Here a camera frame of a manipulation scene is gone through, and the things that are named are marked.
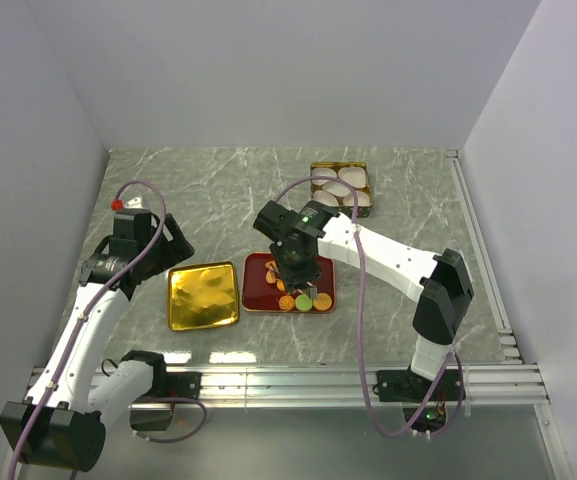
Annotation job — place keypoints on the lower green round cookie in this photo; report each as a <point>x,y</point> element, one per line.
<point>303,303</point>

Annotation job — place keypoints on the orange swirl cookie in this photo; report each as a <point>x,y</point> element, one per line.
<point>286,303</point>

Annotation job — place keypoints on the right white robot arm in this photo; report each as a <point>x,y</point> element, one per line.
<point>439,284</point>

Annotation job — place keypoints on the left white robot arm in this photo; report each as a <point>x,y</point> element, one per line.
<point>63,419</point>

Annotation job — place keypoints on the red rectangular tray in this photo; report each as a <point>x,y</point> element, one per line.
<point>260,296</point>

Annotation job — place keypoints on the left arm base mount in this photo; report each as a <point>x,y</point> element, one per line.
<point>183,385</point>

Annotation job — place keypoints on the aluminium mounting rail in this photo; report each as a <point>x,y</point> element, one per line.
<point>331,386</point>

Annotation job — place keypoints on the white paper cup liner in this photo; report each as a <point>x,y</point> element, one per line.
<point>325,198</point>
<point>336,189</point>
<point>322,175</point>
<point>359,198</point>
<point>355,176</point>

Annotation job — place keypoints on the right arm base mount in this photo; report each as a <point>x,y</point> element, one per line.
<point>405,386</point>

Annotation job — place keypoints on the gold tin lid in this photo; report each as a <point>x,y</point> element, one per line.
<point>202,296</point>

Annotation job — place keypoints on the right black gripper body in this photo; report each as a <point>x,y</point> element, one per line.
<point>294,270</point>

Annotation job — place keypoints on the orange waffle round cookie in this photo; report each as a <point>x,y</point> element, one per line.
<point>322,302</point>

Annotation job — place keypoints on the brown round cookie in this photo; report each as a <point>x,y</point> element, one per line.
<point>269,277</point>

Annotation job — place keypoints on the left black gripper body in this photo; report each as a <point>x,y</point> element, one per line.
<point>166,253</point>

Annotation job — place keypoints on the green cookie tin box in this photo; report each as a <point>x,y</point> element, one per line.
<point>362,212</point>

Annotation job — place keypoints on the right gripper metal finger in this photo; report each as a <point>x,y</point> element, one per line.
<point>274,271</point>
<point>310,290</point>

